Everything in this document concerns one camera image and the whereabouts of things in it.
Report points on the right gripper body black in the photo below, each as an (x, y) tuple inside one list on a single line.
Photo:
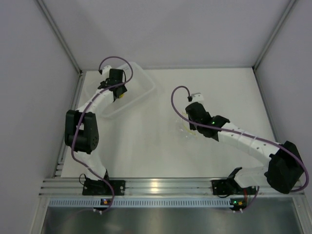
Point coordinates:
[(195, 127)]

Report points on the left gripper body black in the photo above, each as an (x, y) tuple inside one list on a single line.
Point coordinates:
[(123, 89)]

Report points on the clear zip top bag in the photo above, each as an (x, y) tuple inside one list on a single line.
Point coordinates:
[(183, 129)]

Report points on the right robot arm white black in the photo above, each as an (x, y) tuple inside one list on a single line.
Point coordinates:
[(281, 163)]

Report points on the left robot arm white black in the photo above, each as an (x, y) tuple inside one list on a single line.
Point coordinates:
[(81, 127)]

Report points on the white plastic basket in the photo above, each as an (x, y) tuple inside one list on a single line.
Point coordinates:
[(138, 90)]

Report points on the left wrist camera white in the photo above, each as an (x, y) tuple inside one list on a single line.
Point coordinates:
[(105, 68)]

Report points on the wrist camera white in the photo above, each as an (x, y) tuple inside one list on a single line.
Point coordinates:
[(196, 97), (105, 68)]

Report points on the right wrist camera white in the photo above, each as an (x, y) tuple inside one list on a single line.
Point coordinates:
[(196, 97)]

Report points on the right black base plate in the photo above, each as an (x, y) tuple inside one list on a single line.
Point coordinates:
[(227, 186)]

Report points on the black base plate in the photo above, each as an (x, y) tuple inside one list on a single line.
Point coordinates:
[(98, 187), (227, 186)]

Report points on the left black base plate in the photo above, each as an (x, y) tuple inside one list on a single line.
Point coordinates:
[(98, 187)]

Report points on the aluminium mounting rail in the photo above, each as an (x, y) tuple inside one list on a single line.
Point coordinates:
[(59, 186)]

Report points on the grey slotted cable duct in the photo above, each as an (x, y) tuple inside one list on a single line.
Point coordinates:
[(135, 202)]

